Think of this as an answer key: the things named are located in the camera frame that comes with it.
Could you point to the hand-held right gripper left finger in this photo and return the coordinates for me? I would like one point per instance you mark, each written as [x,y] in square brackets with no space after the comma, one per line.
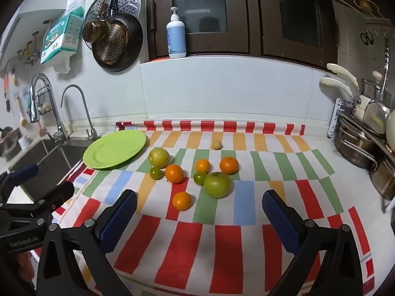
[118,222]

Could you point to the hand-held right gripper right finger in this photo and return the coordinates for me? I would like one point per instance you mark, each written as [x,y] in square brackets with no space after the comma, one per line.
[280,225]

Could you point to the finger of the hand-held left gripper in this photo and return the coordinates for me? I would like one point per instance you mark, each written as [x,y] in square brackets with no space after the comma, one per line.
[24,171]
[60,192]

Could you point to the small green tomato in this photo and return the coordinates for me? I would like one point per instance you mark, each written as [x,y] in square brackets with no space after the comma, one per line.
[156,173]
[200,178]

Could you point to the green plate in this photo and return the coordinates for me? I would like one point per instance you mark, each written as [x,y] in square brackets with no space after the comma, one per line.
[114,149]

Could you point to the green apple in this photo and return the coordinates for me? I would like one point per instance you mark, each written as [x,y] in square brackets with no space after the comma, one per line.
[217,185]

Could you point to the yellow-green pear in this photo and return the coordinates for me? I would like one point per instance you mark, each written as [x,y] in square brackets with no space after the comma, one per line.
[159,158]

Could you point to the small orange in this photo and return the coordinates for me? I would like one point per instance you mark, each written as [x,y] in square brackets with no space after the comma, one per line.
[202,165]

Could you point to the stainless steel sink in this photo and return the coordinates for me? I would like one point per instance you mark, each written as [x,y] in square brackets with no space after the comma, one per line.
[40,163]

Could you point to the colourful striped cloth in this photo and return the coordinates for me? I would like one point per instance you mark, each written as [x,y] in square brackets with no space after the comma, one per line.
[216,246]

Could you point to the tall chrome spring faucet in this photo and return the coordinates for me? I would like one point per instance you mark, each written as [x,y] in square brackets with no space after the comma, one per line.
[54,108]

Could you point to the slim chrome gooseneck faucet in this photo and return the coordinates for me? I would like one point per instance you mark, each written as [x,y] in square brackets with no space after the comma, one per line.
[85,108]

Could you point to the small tan longan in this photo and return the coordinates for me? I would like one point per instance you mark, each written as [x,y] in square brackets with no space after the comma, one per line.
[217,145]

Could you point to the large steel pot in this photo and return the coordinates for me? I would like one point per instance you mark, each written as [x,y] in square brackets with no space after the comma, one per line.
[351,145]

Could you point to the white paper towel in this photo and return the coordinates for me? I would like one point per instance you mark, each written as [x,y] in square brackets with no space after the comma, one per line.
[63,64]

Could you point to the white plastic rack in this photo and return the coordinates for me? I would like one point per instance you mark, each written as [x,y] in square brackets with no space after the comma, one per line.
[337,117]

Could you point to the teal white wrap box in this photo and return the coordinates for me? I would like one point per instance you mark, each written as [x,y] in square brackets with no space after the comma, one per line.
[63,35]

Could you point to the steel ladle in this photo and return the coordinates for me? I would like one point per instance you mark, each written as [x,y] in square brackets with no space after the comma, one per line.
[376,112]

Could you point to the copper perforated strainer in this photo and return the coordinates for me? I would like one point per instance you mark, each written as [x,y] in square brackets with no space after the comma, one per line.
[112,44]

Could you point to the small copper pot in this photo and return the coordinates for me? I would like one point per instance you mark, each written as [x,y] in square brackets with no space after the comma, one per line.
[94,30]

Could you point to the black frying pan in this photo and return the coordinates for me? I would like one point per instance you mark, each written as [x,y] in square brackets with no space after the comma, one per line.
[132,46]

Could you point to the white blue pump bottle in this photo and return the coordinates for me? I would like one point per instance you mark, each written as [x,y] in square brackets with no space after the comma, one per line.
[176,37]

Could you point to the steel steamer plate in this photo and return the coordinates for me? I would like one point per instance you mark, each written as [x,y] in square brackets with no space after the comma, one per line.
[129,1]

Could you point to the dark wooden window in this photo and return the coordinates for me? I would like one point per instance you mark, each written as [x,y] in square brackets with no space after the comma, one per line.
[268,15]
[160,15]

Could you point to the black scissors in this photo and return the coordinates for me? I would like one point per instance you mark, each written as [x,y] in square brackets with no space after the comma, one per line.
[366,38]

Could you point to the brass wall hooks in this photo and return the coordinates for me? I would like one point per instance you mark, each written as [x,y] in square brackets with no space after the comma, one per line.
[28,52]

